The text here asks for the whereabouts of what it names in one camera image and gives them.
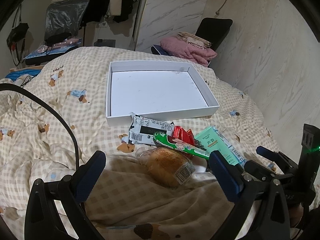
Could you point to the red snack packet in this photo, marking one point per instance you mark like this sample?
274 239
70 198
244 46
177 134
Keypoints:
183 135

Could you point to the pink folded blanket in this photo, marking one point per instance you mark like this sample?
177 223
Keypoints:
178 48

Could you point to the white shallow cardboard box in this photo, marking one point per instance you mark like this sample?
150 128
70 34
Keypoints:
159 90

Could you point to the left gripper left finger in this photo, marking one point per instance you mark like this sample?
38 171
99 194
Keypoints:
42 220

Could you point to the black white snack wrapper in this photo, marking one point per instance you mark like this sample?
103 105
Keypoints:
142 129

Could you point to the green candy stick package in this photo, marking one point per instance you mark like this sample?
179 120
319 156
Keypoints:
165 140

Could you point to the black hanging bag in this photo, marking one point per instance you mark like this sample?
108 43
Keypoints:
16 35

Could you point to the blue book under blanket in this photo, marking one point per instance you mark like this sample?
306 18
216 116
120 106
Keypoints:
158 50

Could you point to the packaged bread bun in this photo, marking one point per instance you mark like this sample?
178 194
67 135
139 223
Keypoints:
168 167

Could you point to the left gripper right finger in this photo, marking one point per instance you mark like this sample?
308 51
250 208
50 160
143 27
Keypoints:
271 220

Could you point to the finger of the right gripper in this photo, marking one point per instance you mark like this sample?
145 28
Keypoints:
279 158

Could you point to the folded beige cloth stack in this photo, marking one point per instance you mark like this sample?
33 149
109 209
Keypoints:
193 40

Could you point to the black plastic covered chair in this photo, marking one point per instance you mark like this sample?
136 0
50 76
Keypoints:
63 19

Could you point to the green hand cream tube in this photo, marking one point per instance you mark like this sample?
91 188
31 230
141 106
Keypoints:
212 140

